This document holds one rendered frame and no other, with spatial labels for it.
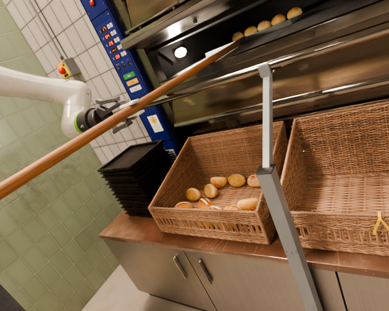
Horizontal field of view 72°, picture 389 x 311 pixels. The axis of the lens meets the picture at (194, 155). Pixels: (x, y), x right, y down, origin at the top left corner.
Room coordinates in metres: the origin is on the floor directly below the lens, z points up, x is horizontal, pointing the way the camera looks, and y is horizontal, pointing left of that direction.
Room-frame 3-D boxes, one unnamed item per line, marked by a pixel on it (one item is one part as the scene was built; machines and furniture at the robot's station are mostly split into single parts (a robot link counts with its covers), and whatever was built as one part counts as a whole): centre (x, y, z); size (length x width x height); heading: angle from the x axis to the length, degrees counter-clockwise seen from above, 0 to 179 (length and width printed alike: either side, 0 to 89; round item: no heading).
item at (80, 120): (1.04, 0.29, 1.20); 0.12 x 0.06 x 0.09; 139
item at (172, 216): (1.10, -0.06, 0.72); 0.56 x 0.49 x 0.28; 49
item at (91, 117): (0.99, 0.24, 1.20); 0.09 x 0.07 x 0.08; 49
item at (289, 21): (1.77, -0.66, 1.19); 0.55 x 0.36 x 0.03; 49
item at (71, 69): (1.86, 0.49, 1.46); 0.10 x 0.07 x 0.10; 50
